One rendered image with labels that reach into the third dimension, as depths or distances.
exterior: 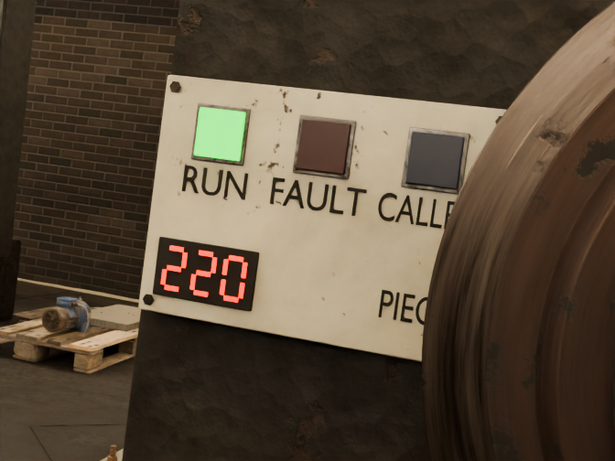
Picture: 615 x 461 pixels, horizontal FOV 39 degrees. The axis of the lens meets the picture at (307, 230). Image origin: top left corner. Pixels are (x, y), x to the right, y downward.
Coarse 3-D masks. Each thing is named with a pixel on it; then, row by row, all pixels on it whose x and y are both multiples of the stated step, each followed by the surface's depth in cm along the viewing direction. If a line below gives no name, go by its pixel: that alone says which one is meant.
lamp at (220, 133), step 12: (204, 108) 63; (204, 120) 63; (216, 120) 63; (228, 120) 63; (240, 120) 63; (204, 132) 63; (216, 132) 63; (228, 132) 63; (240, 132) 63; (204, 144) 63; (216, 144) 63; (228, 144) 63; (240, 144) 63; (216, 156) 63; (228, 156) 63
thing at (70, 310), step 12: (60, 300) 488; (72, 300) 489; (48, 312) 481; (60, 312) 480; (72, 312) 489; (84, 312) 499; (48, 324) 483; (60, 324) 478; (72, 324) 493; (84, 324) 503
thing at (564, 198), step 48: (576, 144) 42; (576, 192) 42; (528, 240) 43; (576, 240) 42; (528, 288) 43; (576, 288) 40; (528, 336) 43; (576, 336) 40; (528, 384) 43; (576, 384) 41; (528, 432) 43; (576, 432) 41
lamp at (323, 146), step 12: (312, 120) 61; (300, 132) 61; (312, 132) 61; (324, 132) 61; (336, 132) 61; (348, 132) 60; (300, 144) 61; (312, 144) 61; (324, 144) 61; (336, 144) 61; (348, 144) 60; (300, 156) 61; (312, 156) 61; (324, 156) 61; (336, 156) 61; (300, 168) 61; (312, 168) 61; (324, 168) 61; (336, 168) 61
